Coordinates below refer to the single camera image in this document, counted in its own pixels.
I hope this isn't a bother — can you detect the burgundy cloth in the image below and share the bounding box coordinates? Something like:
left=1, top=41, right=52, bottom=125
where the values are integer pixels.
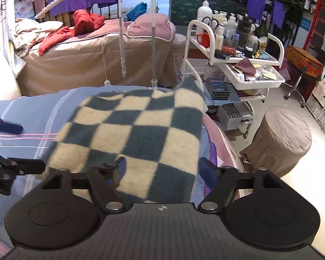
left=234, top=56, right=257, bottom=77

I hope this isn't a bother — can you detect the beige covered round stool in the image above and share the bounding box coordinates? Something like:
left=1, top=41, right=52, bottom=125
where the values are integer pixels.
left=239, top=105, right=314, bottom=178

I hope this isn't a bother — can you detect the red garment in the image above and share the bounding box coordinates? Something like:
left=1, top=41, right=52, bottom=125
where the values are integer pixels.
left=39, top=9, right=107, bottom=56

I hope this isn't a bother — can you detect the white trolley cart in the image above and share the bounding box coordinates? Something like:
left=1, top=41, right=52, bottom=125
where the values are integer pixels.
left=179, top=19, right=287, bottom=139

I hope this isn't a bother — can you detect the rolling metal stool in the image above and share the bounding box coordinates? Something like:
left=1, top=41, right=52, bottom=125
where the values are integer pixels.
left=284, top=65, right=318, bottom=108

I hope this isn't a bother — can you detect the pink bed cover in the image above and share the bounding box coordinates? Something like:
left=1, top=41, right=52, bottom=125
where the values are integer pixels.
left=203, top=112, right=242, bottom=168

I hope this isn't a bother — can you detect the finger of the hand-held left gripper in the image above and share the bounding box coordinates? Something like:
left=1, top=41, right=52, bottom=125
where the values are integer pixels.
left=0, top=110, right=23, bottom=135
left=0, top=146, right=47, bottom=178

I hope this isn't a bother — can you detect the grey box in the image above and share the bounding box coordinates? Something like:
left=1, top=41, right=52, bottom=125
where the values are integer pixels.
left=216, top=102, right=243, bottom=131

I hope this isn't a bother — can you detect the metal stand pole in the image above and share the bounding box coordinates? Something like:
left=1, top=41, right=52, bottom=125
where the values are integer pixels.
left=150, top=0, right=159, bottom=90
left=117, top=0, right=127, bottom=80

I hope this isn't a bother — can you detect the beige covered massage bed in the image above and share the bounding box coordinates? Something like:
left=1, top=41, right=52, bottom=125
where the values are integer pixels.
left=16, top=13, right=180, bottom=97

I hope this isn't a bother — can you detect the red shelf frame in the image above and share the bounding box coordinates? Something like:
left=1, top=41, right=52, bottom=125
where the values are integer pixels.
left=303, top=0, right=325, bottom=50

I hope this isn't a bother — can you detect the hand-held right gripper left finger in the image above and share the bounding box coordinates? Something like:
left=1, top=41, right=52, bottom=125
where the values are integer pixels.
left=41, top=156, right=128, bottom=213

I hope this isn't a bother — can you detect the checkered knit sweater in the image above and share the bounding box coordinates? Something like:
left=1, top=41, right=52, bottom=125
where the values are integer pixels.
left=42, top=77, right=210, bottom=204

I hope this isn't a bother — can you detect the blue striped blanket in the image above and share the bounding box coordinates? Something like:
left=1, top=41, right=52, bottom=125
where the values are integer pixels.
left=0, top=85, right=235, bottom=252

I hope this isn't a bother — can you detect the pink pillow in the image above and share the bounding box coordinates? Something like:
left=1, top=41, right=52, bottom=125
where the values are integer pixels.
left=125, top=13, right=177, bottom=43

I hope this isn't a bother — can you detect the white pump bottle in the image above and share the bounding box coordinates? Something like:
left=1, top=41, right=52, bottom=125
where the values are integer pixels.
left=197, top=0, right=213, bottom=33

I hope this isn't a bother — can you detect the red mug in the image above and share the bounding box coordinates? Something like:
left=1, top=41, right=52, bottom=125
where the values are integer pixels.
left=196, top=31, right=211, bottom=48

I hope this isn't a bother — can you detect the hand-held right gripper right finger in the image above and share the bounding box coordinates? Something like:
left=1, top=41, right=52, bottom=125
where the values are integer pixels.
left=198, top=156, right=286, bottom=213

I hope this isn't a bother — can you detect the white crumpled comforter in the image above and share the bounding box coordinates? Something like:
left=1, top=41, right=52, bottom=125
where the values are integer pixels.
left=11, top=18, right=65, bottom=58

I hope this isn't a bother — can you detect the stack of dark boxes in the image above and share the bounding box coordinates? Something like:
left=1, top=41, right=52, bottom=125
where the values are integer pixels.
left=205, top=76, right=231, bottom=101

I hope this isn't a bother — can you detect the orange patterned box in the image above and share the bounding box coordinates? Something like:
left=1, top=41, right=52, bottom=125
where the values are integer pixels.
left=284, top=45, right=325, bottom=78

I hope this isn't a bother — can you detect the blue bag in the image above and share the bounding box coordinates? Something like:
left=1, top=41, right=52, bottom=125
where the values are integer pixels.
left=126, top=2, right=148, bottom=21

